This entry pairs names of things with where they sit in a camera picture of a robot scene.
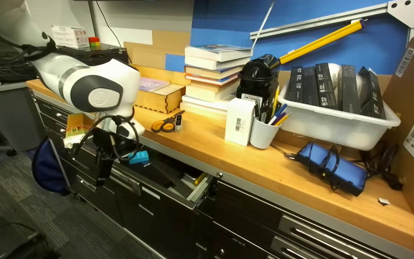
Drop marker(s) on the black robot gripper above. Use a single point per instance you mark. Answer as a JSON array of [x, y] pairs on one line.
[[107, 145]]

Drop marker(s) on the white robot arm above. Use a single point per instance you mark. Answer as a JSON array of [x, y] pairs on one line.
[[73, 81]]

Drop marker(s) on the open grey metal drawer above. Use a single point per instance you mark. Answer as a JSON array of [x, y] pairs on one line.
[[188, 189]]

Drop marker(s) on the black drawer cabinet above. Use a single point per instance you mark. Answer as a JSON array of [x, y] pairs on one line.
[[245, 230]]

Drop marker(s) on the dark blue bag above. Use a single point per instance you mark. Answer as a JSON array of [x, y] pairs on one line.
[[50, 167]]

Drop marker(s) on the small grey box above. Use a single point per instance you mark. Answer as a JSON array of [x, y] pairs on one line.
[[179, 124]]

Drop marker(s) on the wooden tray box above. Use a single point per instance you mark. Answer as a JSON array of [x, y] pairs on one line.
[[159, 101]]

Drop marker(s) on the small yellow tool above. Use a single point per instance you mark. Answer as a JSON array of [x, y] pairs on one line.
[[201, 179]]

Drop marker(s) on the purple UIST booklet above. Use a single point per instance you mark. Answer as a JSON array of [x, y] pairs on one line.
[[153, 85]]

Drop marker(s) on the large flat white book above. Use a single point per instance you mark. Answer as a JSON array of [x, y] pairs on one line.
[[208, 104]]

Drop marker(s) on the thick tan paged book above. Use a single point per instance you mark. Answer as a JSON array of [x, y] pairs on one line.
[[212, 91]]

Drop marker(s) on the red emergency stop button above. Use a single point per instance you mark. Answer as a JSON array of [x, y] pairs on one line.
[[94, 42]]

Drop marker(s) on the thin red blue book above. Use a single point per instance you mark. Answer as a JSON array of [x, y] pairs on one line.
[[212, 81]]

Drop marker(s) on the small white upright box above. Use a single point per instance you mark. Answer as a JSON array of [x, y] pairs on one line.
[[239, 122]]

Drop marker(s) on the thin orange cover book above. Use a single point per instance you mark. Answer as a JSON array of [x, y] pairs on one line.
[[212, 72]]

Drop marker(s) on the white carton with print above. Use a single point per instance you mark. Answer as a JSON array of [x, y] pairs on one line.
[[68, 36]]

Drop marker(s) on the thick white book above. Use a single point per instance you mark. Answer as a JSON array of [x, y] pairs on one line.
[[216, 63]]

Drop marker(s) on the white pen cup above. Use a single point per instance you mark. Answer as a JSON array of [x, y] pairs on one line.
[[264, 134]]

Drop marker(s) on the glossy dark cover book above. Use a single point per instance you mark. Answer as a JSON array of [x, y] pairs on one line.
[[216, 52]]

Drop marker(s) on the black device with white label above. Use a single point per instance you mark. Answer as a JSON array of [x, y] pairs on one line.
[[260, 76]]

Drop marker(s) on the blue pen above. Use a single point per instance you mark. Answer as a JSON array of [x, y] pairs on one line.
[[278, 112]]

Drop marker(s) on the yellow pencil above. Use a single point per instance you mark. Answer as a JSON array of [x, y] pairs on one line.
[[275, 98]]

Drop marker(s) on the black slim box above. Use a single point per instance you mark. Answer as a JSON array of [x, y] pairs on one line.
[[373, 94], [311, 86], [327, 86], [350, 89], [295, 84]]

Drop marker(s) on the thin white rod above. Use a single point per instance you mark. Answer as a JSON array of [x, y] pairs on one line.
[[265, 23]]

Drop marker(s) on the blue zip pouch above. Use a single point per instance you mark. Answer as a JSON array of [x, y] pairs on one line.
[[334, 170]]

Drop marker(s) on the white plastic bin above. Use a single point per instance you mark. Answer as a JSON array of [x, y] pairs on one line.
[[337, 127]]

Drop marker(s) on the yellow metal bar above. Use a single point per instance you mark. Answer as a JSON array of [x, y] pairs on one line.
[[320, 43]]

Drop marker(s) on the small white scrap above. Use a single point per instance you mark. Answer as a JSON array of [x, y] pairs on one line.
[[385, 200]]

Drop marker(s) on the aluminium extrusion rail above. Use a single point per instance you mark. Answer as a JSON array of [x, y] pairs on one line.
[[323, 19]]

